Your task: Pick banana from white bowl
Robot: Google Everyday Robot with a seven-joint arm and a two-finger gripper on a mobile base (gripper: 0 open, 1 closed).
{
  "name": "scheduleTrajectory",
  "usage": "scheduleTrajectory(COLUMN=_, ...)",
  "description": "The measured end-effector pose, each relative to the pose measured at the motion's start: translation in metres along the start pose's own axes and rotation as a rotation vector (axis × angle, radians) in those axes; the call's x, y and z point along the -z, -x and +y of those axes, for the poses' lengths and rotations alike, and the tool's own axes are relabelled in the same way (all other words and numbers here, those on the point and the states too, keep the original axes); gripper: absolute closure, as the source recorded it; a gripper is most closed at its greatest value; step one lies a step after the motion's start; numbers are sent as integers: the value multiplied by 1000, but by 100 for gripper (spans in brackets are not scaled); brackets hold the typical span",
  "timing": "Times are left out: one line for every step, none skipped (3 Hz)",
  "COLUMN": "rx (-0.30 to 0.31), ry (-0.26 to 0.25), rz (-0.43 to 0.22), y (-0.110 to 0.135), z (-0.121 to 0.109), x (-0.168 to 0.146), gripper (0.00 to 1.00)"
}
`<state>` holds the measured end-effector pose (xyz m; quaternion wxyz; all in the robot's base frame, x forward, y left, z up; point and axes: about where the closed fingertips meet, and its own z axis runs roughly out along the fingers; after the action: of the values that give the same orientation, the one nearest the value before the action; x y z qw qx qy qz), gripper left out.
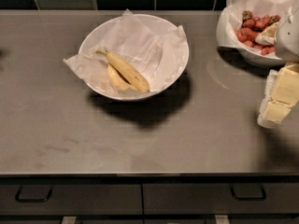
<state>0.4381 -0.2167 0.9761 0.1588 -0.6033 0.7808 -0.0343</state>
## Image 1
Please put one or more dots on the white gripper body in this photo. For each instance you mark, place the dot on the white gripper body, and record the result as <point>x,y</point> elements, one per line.
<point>288,36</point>

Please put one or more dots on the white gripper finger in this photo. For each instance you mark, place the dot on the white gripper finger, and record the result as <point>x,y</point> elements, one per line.
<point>269,86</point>

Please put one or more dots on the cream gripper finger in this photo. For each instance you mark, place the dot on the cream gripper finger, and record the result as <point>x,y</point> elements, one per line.
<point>285,94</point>

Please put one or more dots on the long yellow banana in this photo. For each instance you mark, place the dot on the long yellow banana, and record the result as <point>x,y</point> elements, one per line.
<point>127,70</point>

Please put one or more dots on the white bowl with strawberries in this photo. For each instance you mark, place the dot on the white bowl with strawberries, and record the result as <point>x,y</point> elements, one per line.
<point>230,21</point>

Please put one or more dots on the white bowl with bananas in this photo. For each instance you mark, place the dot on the white bowl with bananas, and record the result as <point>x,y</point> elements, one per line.
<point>137,22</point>

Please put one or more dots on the short yellow banana piece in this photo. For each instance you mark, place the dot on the short yellow banana piece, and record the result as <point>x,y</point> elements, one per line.
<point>116,81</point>

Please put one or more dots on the paper liner under strawberries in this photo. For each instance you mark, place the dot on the paper liner under strawberries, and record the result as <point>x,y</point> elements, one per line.
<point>262,7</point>

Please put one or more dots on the white paper liner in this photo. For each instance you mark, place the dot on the white paper liner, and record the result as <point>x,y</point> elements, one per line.
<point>134,44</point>

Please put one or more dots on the right dark drawer front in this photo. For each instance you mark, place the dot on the right dark drawer front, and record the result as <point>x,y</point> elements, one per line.
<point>191,199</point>

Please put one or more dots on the dark drawer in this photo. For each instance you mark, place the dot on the dark drawer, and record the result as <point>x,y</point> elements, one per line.
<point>191,199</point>
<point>76,200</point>

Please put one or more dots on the left dark drawer front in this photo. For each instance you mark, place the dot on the left dark drawer front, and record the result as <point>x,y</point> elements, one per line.
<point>76,200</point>

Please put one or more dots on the right black drawer handle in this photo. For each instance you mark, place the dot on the right black drawer handle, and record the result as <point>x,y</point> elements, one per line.
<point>248,192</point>

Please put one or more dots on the black drawer handle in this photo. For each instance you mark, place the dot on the black drawer handle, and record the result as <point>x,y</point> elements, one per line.
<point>248,192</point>
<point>33,194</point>

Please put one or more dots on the left black drawer handle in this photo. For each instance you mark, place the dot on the left black drawer handle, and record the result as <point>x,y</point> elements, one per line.
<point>33,194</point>

